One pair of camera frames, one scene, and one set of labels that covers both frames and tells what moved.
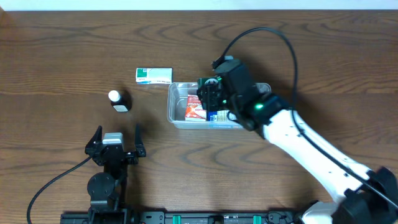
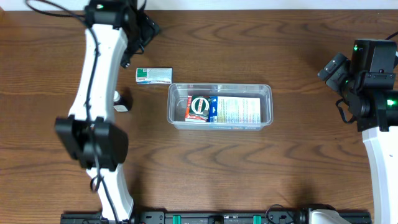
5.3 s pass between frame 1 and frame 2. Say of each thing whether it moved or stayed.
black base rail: stayed
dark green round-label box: moved
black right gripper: moved
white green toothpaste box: stayed
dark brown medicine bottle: stayed
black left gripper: moved
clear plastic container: stayed
